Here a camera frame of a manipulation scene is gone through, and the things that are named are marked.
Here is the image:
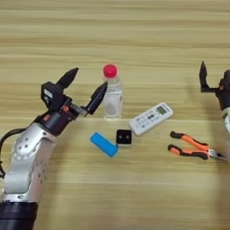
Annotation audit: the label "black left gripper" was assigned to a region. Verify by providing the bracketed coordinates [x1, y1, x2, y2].
[38, 66, 109, 137]

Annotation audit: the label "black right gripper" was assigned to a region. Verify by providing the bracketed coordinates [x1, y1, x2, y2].
[199, 60, 230, 112]

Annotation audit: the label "clear bottle red cap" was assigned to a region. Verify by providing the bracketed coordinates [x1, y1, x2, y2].
[100, 63, 124, 121]

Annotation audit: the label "blue rectangular block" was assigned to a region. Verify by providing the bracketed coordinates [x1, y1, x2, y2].
[89, 131, 119, 159]

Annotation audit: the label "small black cube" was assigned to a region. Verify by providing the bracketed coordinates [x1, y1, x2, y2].
[115, 128, 133, 149]

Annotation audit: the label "orange black handled pliers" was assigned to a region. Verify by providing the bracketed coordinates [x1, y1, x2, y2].
[167, 130, 229, 162]

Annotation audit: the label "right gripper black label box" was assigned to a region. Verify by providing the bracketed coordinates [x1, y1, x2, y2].
[222, 69, 230, 90]

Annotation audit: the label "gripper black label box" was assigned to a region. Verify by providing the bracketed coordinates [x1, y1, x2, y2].
[222, 69, 230, 90]
[40, 81, 66, 112]

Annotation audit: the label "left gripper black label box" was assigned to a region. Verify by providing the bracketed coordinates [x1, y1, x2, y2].
[40, 81, 66, 112]

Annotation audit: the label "white remote control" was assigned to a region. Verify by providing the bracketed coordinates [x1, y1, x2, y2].
[128, 102, 174, 137]

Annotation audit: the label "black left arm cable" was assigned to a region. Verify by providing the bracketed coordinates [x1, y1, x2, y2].
[0, 128, 27, 179]

